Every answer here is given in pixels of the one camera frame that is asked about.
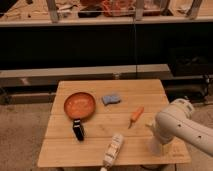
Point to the orange frying pan black handle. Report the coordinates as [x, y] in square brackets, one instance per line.
[78, 106]

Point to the wooden folding table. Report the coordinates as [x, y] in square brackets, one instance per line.
[60, 148]

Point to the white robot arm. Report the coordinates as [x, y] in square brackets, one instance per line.
[175, 121]

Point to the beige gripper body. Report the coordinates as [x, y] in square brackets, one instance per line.
[166, 148]

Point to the white ceramic cup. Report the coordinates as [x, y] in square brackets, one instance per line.
[154, 146]

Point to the cluttered back shelf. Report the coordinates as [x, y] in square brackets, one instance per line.
[26, 13]

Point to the white squeeze bottle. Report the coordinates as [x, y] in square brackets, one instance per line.
[112, 152]

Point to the orange toy carrot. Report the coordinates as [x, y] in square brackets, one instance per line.
[135, 116]

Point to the long grey bench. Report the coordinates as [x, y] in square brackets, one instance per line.
[39, 85]

